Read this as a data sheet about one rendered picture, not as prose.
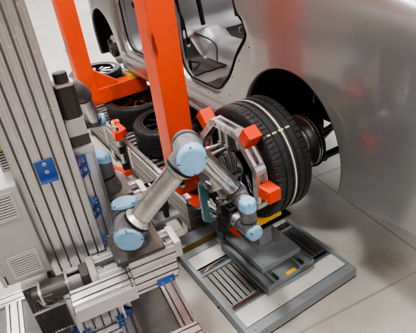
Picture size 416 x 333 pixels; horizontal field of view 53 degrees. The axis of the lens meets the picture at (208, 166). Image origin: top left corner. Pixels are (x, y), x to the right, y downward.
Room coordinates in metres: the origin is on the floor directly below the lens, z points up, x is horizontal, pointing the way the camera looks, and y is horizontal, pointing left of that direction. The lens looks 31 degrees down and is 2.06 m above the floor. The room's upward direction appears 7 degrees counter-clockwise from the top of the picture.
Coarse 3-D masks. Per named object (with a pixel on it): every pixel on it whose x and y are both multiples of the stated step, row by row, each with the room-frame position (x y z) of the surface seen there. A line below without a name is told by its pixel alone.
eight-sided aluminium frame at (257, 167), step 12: (216, 120) 1.99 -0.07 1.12; (228, 120) 1.97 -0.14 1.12; (204, 132) 2.10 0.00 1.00; (228, 132) 1.88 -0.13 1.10; (240, 132) 1.83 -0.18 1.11; (240, 144) 1.79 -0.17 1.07; (252, 156) 1.78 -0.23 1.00; (252, 168) 1.71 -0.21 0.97; (264, 168) 1.71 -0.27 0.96; (264, 180) 1.71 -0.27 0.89; (264, 204) 1.70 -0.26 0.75
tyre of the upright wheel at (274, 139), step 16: (256, 96) 2.10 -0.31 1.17; (224, 112) 2.05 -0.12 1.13; (240, 112) 1.93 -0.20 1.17; (256, 112) 1.92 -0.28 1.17; (272, 112) 1.92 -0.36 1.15; (288, 112) 1.93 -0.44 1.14; (272, 128) 1.83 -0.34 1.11; (288, 128) 1.84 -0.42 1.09; (272, 144) 1.76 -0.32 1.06; (304, 144) 1.81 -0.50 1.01; (272, 160) 1.71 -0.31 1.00; (288, 160) 1.74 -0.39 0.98; (304, 160) 1.77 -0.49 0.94; (272, 176) 1.71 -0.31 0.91; (288, 176) 1.71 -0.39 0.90; (304, 176) 1.75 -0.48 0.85; (288, 192) 1.71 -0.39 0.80; (304, 192) 1.78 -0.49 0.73; (272, 208) 1.72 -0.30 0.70
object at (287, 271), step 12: (228, 252) 2.04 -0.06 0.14; (300, 252) 1.94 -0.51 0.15; (240, 264) 1.92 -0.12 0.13; (252, 264) 1.89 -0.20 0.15; (288, 264) 1.85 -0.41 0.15; (300, 264) 1.82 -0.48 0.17; (312, 264) 1.84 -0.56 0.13; (252, 276) 1.81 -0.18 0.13; (264, 276) 1.78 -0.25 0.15; (276, 276) 1.74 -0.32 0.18; (288, 276) 1.75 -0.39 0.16; (264, 288) 1.71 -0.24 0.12; (276, 288) 1.70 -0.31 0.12
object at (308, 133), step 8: (296, 120) 2.14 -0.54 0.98; (304, 120) 2.09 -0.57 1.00; (304, 128) 2.09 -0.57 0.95; (312, 128) 2.03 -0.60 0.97; (304, 136) 2.07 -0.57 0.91; (312, 136) 2.03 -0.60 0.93; (320, 136) 2.01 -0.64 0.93; (312, 144) 2.03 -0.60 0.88; (320, 144) 2.00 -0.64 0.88; (312, 152) 2.03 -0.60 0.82; (320, 152) 1.98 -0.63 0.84; (312, 160) 2.03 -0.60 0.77; (320, 160) 2.01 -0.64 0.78
